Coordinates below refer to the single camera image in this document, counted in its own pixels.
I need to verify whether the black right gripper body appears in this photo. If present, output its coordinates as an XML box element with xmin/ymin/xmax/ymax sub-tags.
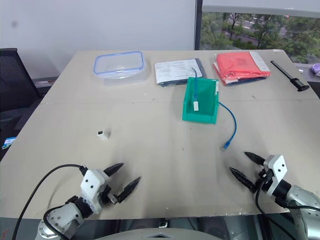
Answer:
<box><xmin>251</xmin><ymin>168</ymin><xmax>275</xmax><ymax>195</ymax></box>

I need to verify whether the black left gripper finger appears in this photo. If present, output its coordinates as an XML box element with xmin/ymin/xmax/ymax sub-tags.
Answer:
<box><xmin>103</xmin><ymin>162</ymin><xmax>125</xmax><ymax>177</ymax></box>
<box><xmin>115</xmin><ymin>176</ymin><xmax>142</xmax><ymax>204</ymax></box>

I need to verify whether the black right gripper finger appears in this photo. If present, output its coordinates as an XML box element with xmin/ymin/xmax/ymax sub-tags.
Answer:
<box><xmin>229</xmin><ymin>167</ymin><xmax>257</xmax><ymax>192</ymax></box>
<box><xmin>244</xmin><ymin>151</ymin><xmax>266</xmax><ymax>166</ymax></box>

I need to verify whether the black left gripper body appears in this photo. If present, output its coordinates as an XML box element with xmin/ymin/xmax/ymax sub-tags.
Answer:
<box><xmin>98</xmin><ymin>186</ymin><xmax>120</xmax><ymax>206</ymax></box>

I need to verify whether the small white connector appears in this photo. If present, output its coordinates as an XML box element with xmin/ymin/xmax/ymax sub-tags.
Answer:
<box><xmin>96</xmin><ymin>128</ymin><xmax>112</xmax><ymax>141</ymax></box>

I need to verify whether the silver robot body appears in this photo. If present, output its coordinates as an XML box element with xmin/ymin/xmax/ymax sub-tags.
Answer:
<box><xmin>93</xmin><ymin>225</ymin><xmax>226</xmax><ymax>240</ymax></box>

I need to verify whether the green plastic bin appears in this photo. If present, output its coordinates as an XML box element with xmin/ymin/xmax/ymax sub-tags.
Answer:
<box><xmin>181</xmin><ymin>76</ymin><xmax>220</xmax><ymax>125</ymax></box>

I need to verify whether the black rod with base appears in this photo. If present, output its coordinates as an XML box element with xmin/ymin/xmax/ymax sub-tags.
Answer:
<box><xmin>270</xmin><ymin>60</ymin><xmax>311</xmax><ymax>93</ymax></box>

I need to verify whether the clear blue-rimmed plastic container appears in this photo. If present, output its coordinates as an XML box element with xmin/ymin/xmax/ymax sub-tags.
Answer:
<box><xmin>93</xmin><ymin>51</ymin><xmax>148</xmax><ymax>87</ymax></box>

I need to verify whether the red packaged garment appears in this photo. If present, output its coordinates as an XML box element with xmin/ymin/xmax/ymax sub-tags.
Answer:
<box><xmin>212</xmin><ymin>51</ymin><xmax>272</xmax><ymax>88</ymax></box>

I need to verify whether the purple cloth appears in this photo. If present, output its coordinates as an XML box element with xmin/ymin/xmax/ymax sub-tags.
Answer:
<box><xmin>309</xmin><ymin>63</ymin><xmax>320</xmax><ymax>77</ymax></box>

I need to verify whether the small blue white box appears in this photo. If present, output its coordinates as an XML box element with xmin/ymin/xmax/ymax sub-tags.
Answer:
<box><xmin>1</xmin><ymin>136</ymin><xmax>18</xmax><ymax>150</ymax></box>

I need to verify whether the dark blue packaged garment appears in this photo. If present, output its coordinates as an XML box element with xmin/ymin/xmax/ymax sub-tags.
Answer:
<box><xmin>153</xmin><ymin>58</ymin><xmax>208</xmax><ymax>89</ymax></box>

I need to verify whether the black mesh office chair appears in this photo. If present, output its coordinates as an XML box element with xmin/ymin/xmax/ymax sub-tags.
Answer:
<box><xmin>0</xmin><ymin>47</ymin><xmax>43</xmax><ymax>131</ymax></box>

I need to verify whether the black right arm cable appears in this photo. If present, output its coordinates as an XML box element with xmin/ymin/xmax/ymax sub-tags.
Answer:
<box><xmin>254</xmin><ymin>178</ymin><xmax>320</xmax><ymax>216</ymax></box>

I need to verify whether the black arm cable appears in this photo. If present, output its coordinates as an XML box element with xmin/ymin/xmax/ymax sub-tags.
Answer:
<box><xmin>12</xmin><ymin>163</ymin><xmax>88</xmax><ymax>240</ymax></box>
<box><xmin>254</xmin><ymin>178</ymin><xmax>320</xmax><ymax>216</ymax></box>

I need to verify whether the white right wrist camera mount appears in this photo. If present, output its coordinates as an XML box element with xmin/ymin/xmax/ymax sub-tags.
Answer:
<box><xmin>263</xmin><ymin>154</ymin><xmax>287</xmax><ymax>195</ymax></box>

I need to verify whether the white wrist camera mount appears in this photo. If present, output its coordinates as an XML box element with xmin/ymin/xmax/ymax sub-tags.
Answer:
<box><xmin>79</xmin><ymin>169</ymin><xmax>112</xmax><ymax>215</ymax></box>
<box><xmin>263</xmin><ymin>154</ymin><xmax>287</xmax><ymax>195</ymax></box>

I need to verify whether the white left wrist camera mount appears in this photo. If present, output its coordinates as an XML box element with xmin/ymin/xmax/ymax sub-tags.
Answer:
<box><xmin>79</xmin><ymin>169</ymin><xmax>112</xmax><ymax>215</ymax></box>

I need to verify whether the blue Ethernet cable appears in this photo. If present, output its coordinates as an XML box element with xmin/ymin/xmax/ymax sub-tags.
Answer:
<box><xmin>191</xmin><ymin>66</ymin><xmax>238</xmax><ymax>152</ymax></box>

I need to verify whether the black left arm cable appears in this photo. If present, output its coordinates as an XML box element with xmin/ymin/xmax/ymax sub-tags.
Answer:
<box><xmin>12</xmin><ymin>163</ymin><xmax>88</xmax><ymax>240</ymax></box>

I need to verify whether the dark window frame post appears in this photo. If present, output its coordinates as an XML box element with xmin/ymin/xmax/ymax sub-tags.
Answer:
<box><xmin>194</xmin><ymin>0</ymin><xmax>204</xmax><ymax>51</ymax></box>

